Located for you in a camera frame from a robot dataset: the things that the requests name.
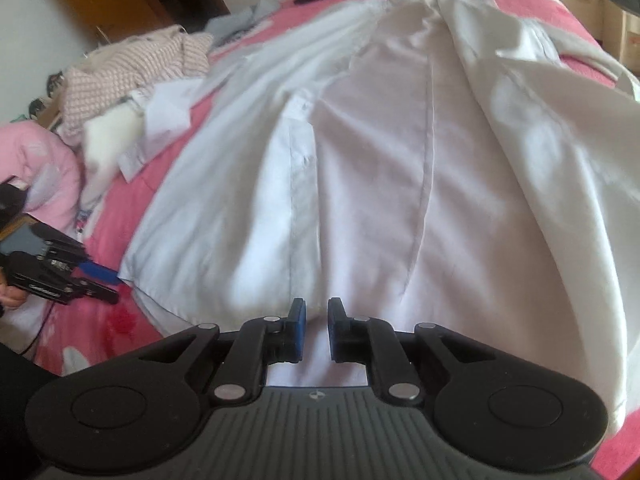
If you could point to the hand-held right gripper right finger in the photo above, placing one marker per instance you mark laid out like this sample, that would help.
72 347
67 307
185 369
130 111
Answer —
335 330

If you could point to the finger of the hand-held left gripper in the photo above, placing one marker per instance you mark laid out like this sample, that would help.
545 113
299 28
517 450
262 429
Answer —
100 272
95 294

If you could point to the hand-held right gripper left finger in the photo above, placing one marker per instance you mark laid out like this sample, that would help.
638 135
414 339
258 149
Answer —
299 330

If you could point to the white shirt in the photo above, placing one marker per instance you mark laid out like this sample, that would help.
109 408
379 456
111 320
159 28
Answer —
400 160

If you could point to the person's left hand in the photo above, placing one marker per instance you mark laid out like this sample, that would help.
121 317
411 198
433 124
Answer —
11 297

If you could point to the pink fleece garment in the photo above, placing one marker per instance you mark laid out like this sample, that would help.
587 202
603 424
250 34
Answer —
35 170

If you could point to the pink floral blanket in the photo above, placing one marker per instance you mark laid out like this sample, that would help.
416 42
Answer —
130 195

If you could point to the white fluffy garment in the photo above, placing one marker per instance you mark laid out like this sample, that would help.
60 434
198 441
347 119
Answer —
107 135

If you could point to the person's black clothing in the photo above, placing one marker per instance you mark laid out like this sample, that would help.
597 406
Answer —
15 410

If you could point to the pink white checked garment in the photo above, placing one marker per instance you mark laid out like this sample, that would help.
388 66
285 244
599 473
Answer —
100 95

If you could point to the grey-blue knit garment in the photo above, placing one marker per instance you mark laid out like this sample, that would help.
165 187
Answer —
235 22

